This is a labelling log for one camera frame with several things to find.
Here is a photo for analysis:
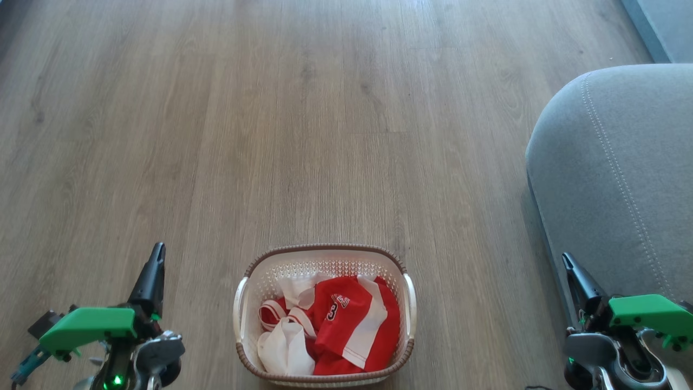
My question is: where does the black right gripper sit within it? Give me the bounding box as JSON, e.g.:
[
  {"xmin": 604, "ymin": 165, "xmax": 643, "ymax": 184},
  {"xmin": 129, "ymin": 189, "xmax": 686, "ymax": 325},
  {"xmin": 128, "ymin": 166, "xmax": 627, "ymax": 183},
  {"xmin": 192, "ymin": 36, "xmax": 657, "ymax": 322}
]
[{"xmin": 562, "ymin": 252, "xmax": 612, "ymax": 334}]

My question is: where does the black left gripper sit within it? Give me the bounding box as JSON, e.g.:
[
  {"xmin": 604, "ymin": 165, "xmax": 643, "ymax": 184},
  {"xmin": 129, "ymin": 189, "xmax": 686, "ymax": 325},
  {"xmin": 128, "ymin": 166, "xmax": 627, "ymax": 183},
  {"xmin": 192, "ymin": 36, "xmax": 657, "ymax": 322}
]
[{"xmin": 129, "ymin": 242, "xmax": 166, "ymax": 340}]

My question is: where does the red and white sports jersey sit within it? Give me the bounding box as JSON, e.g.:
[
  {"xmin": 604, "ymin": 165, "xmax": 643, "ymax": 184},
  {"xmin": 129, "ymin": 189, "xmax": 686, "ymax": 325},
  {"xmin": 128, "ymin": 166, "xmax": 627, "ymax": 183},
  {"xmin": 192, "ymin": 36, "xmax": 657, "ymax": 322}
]
[{"xmin": 257, "ymin": 272, "xmax": 401, "ymax": 377}]

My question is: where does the grey fabric sofa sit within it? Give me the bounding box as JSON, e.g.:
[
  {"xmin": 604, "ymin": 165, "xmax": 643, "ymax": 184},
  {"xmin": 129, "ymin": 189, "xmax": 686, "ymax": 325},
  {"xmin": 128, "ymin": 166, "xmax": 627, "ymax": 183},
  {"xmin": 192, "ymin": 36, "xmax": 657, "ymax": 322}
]
[{"xmin": 525, "ymin": 63, "xmax": 693, "ymax": 380}]

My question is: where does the white plastic laundry basket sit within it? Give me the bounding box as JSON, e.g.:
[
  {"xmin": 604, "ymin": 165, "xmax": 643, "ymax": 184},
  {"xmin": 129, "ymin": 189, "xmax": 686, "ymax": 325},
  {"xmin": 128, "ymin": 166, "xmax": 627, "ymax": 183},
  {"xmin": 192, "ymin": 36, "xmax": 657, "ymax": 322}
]
[{"xmin": 233, "ymin": 244, "xmax": 417, "ymax": 388}]

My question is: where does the green right camera mount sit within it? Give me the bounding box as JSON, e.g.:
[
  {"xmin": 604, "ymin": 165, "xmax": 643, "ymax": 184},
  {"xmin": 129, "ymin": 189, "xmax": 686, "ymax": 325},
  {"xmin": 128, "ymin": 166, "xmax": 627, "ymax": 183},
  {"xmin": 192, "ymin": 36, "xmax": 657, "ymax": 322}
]
[{"xmin": 609, "ymin": 294, "xmax": 693, "ymax": 352}]

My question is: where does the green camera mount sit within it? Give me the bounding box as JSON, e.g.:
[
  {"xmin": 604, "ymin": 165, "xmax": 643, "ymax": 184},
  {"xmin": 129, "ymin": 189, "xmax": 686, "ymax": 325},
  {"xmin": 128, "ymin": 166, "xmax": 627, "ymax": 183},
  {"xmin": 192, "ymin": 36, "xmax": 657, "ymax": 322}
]
[
  {"xmin": 609, "ymin": 294, "xmax": 693, "ymax": 352},
  {"xmin": 39, "ymin": 307, "xmax": 138, "ymax": 362}
]

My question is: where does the green left camera mount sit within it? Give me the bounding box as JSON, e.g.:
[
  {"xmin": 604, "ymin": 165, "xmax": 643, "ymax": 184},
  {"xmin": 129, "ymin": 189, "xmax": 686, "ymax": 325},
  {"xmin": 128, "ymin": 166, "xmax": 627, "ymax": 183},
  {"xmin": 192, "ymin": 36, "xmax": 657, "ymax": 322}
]
[{"xmin": 39, "ymin": 307, "xmax": 138, "ymax": 362}]

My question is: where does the black square left camera plate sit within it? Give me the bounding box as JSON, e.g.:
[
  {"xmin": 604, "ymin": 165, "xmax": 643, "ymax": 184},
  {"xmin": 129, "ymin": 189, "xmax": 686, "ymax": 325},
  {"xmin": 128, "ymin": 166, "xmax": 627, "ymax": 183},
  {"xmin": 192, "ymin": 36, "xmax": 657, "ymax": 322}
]
[{"xmin": 27, "ymin": 309, "xmax": 67, "ymax": 341}]

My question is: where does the teal left cable connector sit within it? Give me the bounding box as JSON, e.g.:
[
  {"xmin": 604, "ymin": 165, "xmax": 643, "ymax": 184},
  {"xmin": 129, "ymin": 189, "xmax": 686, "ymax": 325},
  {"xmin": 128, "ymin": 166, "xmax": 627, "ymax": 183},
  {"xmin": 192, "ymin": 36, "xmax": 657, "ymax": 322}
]
[{"xmin": 10, "ymin": 346, "xmax": 50, "ymax": 386}]

